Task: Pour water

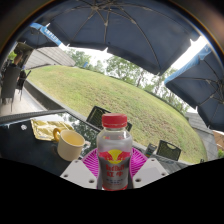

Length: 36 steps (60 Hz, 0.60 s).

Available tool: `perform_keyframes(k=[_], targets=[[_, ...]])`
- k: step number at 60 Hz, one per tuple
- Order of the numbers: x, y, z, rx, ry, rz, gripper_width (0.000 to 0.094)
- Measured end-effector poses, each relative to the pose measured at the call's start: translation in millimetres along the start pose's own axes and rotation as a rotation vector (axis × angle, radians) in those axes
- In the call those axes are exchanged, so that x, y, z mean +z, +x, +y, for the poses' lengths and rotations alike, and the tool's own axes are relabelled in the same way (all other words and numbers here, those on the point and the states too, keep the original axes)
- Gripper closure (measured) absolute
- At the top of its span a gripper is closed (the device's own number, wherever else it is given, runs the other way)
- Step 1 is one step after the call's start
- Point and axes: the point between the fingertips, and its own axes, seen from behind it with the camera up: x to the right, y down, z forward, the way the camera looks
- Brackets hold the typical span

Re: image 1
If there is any clear red-capped drink bottle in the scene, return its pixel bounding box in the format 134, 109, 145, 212
95, 112, 134, 192

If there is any navy umbrella with blue edge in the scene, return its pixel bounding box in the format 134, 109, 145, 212
16, 22, 63, 50

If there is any grey wooden shed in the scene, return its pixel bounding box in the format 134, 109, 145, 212
13, 41, 76, 70

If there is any dark wicker chair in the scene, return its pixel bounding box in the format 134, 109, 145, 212
0, 65, 22, 112
16, 69, 33, 101

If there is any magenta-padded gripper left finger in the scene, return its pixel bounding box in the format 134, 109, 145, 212
59, 147, 101, 190

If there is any cream mug with yellow handle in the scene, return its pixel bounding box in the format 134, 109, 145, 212
53, 128, 91, 162

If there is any grey umbrella pole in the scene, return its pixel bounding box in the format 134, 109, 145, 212
143, 142, 158, 159

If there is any large navy patio umbrella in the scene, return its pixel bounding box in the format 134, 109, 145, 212
33, 0, 202, 76

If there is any grey roofed building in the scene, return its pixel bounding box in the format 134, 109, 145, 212
184, 111, 220, 162

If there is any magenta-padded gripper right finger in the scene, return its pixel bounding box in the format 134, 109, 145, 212
128, 147, 169, 190

